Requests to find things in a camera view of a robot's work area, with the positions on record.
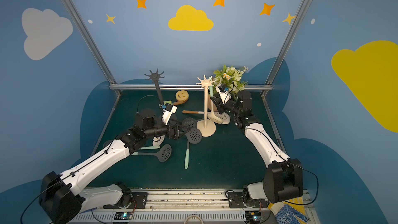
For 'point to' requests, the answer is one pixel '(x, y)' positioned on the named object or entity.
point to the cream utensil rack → (206, 127)
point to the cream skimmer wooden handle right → (224, 116)
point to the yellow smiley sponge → (182, 95)
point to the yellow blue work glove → (290, 211)
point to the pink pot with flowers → (231, 78)
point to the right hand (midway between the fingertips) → (216, 94)
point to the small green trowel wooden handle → (173, 103)
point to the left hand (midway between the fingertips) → (187, 126)
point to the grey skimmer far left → (107, 142)
